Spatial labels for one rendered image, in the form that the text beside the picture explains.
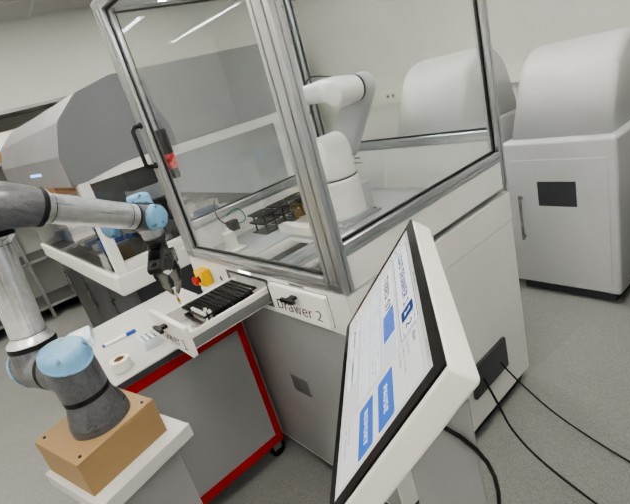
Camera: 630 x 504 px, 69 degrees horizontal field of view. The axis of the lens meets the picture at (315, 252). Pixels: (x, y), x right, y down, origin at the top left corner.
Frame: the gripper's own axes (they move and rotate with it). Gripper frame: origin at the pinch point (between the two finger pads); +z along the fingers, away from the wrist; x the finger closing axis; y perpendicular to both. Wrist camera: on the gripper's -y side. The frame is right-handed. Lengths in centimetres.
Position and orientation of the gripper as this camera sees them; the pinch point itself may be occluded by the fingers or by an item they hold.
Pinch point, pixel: (174, 291)
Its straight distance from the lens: 167.7
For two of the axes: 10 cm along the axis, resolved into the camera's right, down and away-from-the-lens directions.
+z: 2.6, 9.0, 3.4
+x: -9.6, 2.9, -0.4
